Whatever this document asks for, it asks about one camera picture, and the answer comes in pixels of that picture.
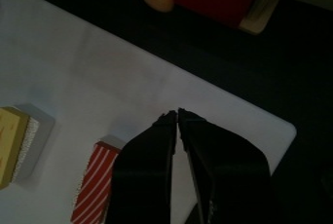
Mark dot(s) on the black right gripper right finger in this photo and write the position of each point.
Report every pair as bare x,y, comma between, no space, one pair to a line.
225,172

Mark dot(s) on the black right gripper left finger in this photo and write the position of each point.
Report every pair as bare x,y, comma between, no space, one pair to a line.
144,169

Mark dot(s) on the red striped sushi piece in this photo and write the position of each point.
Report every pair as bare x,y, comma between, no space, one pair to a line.
93,184

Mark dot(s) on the white cutting board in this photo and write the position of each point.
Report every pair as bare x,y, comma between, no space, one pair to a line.
99,104

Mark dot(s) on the yellow sponge block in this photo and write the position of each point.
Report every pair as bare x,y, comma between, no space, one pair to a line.
15,145

